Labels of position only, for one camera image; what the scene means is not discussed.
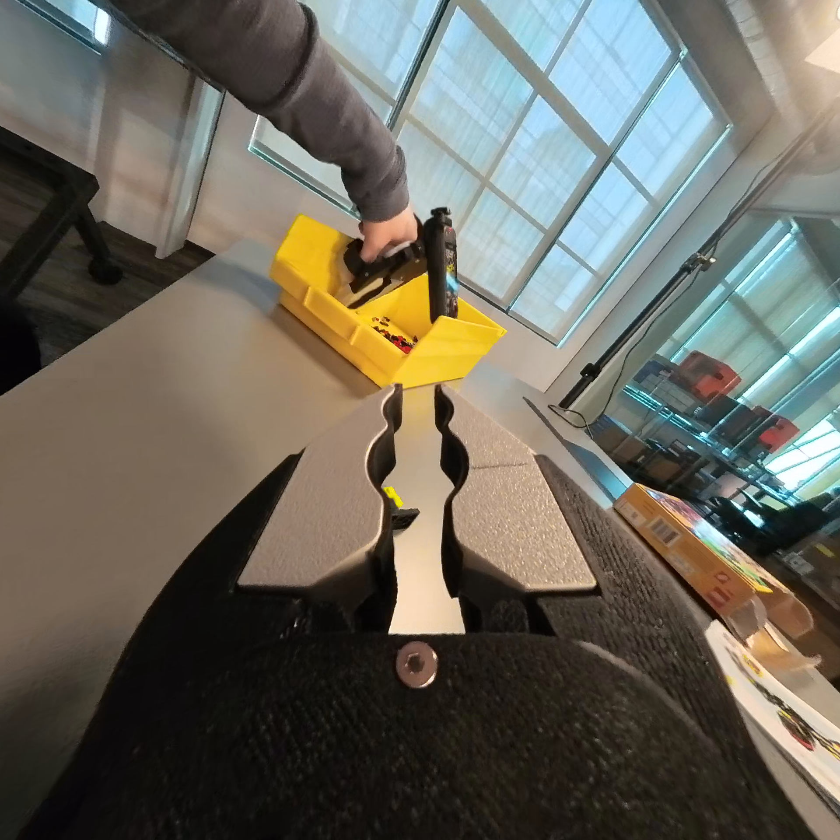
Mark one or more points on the closed instruction booklet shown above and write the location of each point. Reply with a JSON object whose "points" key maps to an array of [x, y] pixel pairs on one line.
{"points": [[774, 722]]}

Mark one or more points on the black desk frame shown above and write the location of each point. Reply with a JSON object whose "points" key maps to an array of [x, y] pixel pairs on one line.
{"points": [[65, 172]]}

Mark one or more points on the person's left forearm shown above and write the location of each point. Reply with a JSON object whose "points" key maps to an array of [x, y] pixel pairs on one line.
{"points": [[315, 98]]}

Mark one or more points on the orange lego box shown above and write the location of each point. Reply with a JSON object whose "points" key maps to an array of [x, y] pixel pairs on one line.
{"points": [[689, 544]]}

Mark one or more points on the black light stand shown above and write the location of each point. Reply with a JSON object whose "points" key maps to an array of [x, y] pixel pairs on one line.
{"points": [[590, 371]]}

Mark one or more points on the large paned window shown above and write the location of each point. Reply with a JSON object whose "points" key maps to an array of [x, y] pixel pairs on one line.
{"points": [[774, 308], [525, 131]]}

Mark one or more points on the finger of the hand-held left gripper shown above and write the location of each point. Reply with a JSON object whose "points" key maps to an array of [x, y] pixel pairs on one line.
{"points": [[371, 295]]}

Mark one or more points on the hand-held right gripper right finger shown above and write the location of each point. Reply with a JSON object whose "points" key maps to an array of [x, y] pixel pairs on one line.
{"points": [[518, 525]]}

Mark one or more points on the yellow plastic bin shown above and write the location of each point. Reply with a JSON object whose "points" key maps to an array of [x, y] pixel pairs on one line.
{"points": [[315, 308]]}

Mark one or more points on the pile of small lego pieces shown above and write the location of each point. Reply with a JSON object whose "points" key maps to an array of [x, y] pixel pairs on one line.
{"points": [[397, 338]]}

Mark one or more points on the black lego assembly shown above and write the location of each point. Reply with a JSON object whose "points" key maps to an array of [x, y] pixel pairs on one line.
{"points": [[403, 518]]}

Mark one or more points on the person's left hand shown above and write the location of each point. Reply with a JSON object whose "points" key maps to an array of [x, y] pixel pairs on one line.
{"points": [[387, 235]]}

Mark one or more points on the orange storage case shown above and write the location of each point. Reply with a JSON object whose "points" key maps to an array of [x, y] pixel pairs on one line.
{"points": [[778, 430], [709, 377]]}

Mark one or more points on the metal shelf rack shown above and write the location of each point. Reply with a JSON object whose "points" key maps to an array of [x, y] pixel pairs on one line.
{"points": [[669, 453]]}

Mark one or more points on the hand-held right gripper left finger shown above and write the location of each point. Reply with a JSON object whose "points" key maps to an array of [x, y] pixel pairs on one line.
{"points": [[315, 525]]}

